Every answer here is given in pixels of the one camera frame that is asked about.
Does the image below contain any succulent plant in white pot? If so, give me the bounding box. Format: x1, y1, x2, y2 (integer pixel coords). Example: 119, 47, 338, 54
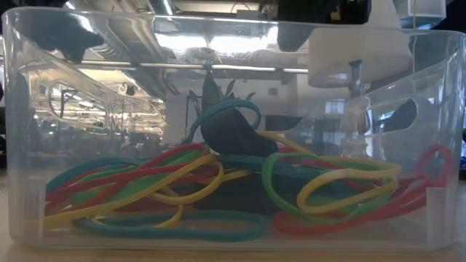
187, 68, 258, 117

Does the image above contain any dark teal rubber band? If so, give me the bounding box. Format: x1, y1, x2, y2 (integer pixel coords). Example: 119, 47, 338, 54
181, 98, 263, 146
71, 210, 269, 243

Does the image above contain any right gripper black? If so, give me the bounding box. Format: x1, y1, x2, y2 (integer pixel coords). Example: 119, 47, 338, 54
260, 0, 372, 52

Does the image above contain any green rubber band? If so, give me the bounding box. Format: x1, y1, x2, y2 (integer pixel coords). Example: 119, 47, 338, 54
261, 151, 396, 223

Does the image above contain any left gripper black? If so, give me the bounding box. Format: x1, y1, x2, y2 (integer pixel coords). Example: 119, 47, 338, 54
21, 14, 105, 63

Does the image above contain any red rubber band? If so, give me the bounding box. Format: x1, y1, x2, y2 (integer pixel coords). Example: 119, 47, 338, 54
272, 143, 455, 237
44, 143, 211, 216

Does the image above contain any white shade table lamp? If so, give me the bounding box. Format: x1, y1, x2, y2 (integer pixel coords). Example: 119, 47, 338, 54
307, 0, 414, 172

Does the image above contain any yellow-green rubber band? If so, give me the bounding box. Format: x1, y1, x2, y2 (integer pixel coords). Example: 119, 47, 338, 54
70, 148, 207, 207

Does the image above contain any clear plastic bin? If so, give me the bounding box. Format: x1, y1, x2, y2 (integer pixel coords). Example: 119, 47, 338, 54
1, 6, 466, 253

